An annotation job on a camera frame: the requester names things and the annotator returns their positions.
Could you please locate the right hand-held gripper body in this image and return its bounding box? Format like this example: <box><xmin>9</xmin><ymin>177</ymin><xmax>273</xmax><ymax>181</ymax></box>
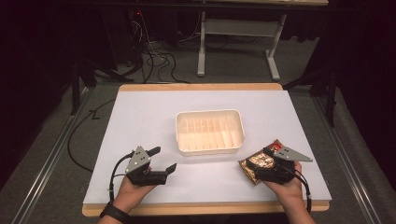
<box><xmin>255</xmin><ymin>147</ymin><xmax>314</xmax><ymax>185</ymax></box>

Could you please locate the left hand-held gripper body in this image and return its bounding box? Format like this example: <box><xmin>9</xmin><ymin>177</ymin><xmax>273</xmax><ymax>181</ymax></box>
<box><xmin>125</xmin><ymin>146</ymin><xmax>169</xmax><ymax>188</ymax></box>

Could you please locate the gold and red snack packet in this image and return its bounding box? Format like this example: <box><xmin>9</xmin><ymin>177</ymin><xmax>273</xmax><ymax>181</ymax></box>
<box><xmin>237</xmin><ymin>138</ymin><xmax>286</xmax><ymax>186</ymax></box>

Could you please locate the person's left hand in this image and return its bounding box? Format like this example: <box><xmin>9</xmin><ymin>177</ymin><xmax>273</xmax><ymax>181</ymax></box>
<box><xmin>112</xmin><ymin>175</ymin><xmax>157</xmax><ymax>214</ymax></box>

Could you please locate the person's right hand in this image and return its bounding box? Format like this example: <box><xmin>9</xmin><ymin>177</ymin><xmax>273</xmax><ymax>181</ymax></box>
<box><xmin>262</xmin><ymin>161</ymin><xmax>304</xmax><ymax>207</ymax></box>

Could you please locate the white table mat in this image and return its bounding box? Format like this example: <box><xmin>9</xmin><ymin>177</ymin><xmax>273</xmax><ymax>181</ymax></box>
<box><xmin>83</xmin><ymin>90</ymin><xmax>332</xmax><ymax>205</ymax></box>

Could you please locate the white plastic basket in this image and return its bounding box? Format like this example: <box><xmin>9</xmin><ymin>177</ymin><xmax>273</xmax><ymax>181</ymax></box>
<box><xmin>175</xmin><ymin>108</ymin><xmax>246</xmax><ymax>157</ymax></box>

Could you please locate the black wristwatch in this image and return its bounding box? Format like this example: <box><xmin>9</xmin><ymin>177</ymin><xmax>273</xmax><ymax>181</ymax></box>
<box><xmin>99</xmin><ymin>201</ymin><xmax>130</xmax><ymax>224</ymax></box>

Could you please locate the black metal stand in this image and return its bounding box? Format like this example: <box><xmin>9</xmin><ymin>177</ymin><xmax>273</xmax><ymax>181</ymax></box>
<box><xmin>282</xmin><ymin>60</ymin><xmax>340</xmax><ymax>128</ymax></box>
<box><xmin>68</xmin><ymin>46</ymin><xmax>127</xmax><ymax>117</ymax></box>

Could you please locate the left hand-held gripper cable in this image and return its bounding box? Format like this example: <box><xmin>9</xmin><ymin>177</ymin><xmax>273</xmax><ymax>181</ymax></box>
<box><xmin>108</xmin><ymin>150</ymin><xmax>135</xmax><ymax>201</ymax></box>

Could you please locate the hand-held gripper cable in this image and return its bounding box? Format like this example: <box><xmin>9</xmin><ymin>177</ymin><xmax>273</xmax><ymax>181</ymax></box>
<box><xmin>276</xmin><ymin>164</ymin><xmax>313</xmax><ymax>215</ymax></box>
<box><xmin>108</xmin><ymin>150</ymin><xmax>135</xmax><ymax>201</ymax></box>

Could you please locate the right hand-held gripper cable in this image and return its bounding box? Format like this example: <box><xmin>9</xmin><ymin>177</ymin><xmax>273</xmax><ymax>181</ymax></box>
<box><xmin>276</xmin><ymin>164</ymin><xmax>313</xmax><ymax>215</ymax></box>

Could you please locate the metal floor rail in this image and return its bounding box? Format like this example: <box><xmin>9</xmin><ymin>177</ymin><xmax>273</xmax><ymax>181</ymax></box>
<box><xmin>311</xmin><ymin>92</ymin><xmax>385</xmax><ymax>224</ymax></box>
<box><xmin>11</xmin><ymin>88</ymin><xmax>95</xmax><ymax>224</ymax></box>

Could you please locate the black floor cable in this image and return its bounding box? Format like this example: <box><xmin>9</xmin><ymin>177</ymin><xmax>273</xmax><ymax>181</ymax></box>
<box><xmin>66</xmin><ymin>98</ymin><xmax>117</xmax><ymax>173</ymax></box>

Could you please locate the tangle of cables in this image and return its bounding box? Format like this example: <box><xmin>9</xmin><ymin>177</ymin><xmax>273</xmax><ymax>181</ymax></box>
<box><xmin>129</xmin><ymin>8</ymin><xmax>191</xmax><ymax>85</ymax></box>

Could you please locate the white desk frame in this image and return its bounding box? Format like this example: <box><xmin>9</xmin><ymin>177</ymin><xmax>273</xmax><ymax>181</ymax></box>
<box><xmin>196</xmin><ymin>11</ymin><xmax>288</xmax><ymax>83</ymax></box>

